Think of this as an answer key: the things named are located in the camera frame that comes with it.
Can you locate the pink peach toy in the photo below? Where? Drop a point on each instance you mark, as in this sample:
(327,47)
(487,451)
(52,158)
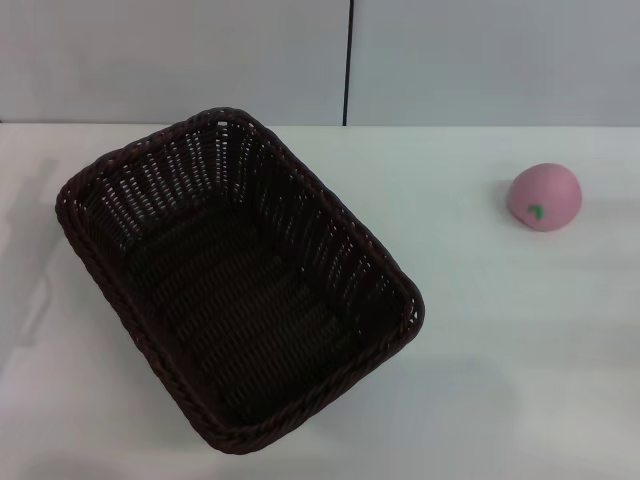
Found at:
(547,192)

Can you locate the black vertical wall strip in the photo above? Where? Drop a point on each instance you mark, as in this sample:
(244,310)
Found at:
(348,60)

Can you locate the dark brown woven basket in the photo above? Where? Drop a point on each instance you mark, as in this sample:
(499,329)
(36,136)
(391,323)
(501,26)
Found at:
(240,300)

